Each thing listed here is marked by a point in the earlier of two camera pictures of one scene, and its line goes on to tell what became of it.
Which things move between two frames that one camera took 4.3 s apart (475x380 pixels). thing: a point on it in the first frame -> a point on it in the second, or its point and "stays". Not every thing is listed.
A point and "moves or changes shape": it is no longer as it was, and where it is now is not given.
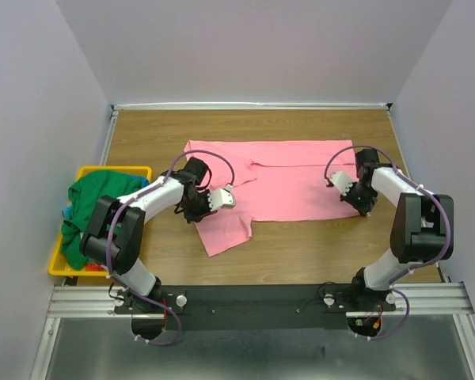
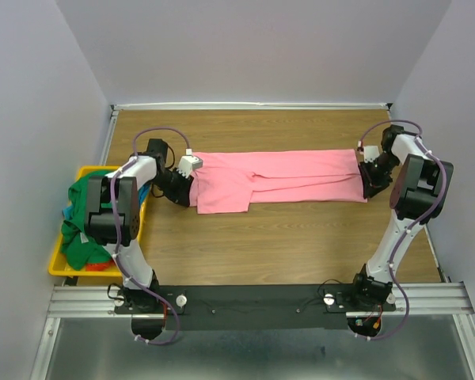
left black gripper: x=196 y=218 -> x=181 y=194
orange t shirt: x=93 y=267 stays
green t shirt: x=83 y=195 stays
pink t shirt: x=271 y=180 moves or changes shape
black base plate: x=256 y=307 stays
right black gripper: x=364 y=209 -> x=371 y=185
